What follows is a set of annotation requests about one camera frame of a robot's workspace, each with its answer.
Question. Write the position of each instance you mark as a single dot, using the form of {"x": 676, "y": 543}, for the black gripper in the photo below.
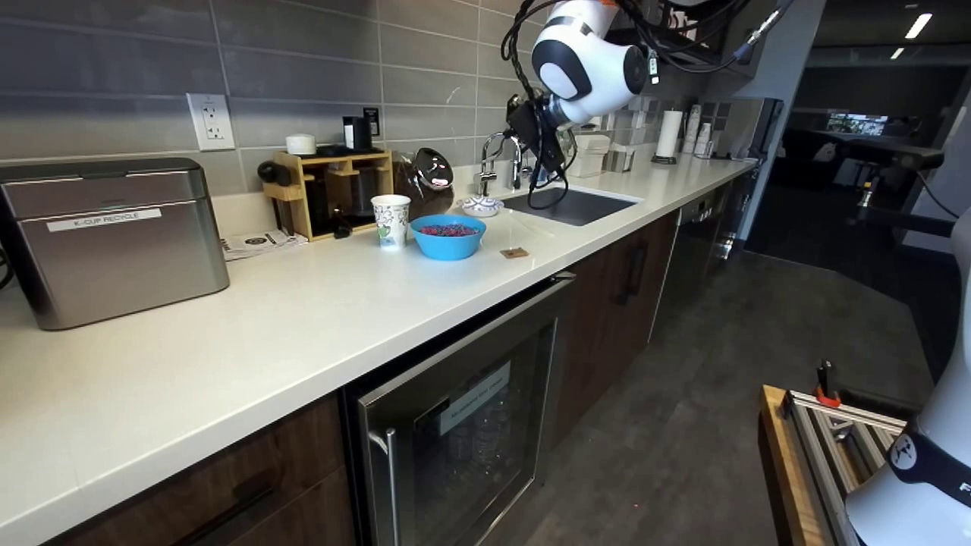
{"x": 534, "y": 121}

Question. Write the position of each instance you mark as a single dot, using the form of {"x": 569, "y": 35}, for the silver toaster oven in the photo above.
{"x": 112, "y": 247}

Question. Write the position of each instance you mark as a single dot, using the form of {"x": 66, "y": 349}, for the white wall outlet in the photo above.
{"x": 212, "y": 121}

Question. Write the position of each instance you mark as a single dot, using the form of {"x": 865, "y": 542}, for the white paper cup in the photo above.
{"x": 391, "y": 218}

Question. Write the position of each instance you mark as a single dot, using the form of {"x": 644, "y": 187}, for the steel undermount sink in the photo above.
{"x": 572, "y": 205}

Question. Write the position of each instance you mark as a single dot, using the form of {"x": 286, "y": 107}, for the white flat packet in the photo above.
{"x": 258, "y": 242}

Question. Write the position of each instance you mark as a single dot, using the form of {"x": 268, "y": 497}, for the white soap bottle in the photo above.
{"x": 695, "y": 130}

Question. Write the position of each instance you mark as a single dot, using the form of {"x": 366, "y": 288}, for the red black clamp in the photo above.
{"x": 826, "y": 388}

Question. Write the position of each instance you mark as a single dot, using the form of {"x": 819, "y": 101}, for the blue patterned plate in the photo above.
{"x": 484, "y": 208}

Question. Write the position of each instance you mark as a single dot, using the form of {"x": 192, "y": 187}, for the dark steel rice cooker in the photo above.
{"x": 425, "y": 183}

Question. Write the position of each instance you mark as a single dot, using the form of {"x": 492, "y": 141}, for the undercounter glass door fridge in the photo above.
{"x": 455, "y": 457}

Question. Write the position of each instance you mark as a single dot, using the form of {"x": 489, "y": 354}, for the wooden countertop organizer rack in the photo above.
{"x": 334, "y": 157}

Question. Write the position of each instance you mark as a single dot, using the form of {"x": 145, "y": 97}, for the dark wood sink cabinet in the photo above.
{"x": 607, "y": 304}

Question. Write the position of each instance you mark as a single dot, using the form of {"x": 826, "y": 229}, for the chrome faucet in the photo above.
{"x": 501, "y": 160}

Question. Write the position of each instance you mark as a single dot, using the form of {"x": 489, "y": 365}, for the dark background desk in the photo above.
{"x": 861, "y": 128}

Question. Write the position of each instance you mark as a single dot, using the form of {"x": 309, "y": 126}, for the small white cup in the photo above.
{"x": 299, "y": 142}

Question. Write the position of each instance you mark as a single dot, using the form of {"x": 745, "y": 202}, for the blue bowl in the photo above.
{"x": 443, "y": 242}

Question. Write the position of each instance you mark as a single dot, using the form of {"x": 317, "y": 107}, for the black cylinder canister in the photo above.
{"x": 358, "y": 130}

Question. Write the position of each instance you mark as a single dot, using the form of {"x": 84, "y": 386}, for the wooden tool cart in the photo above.
{"x": 783, "y": 474}

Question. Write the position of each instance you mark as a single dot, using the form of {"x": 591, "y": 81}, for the black dishwasher front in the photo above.
{"x": 698, "y": 253}

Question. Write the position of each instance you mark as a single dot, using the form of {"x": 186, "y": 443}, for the dark wood drawer cabinet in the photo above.
{"x": 201, "y": 487}

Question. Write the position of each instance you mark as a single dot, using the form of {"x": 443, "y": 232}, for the small brown card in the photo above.
{"x": 513, "y": 253}

